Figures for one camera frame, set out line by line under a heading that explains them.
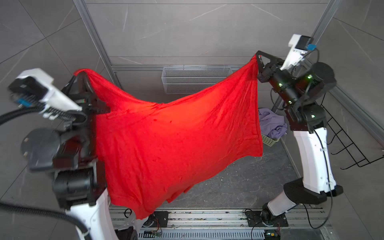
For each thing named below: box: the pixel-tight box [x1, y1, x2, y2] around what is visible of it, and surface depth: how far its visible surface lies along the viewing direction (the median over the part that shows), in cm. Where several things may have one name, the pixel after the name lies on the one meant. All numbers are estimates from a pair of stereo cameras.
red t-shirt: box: [73, 55, 264, 220], surface depth 49 cm
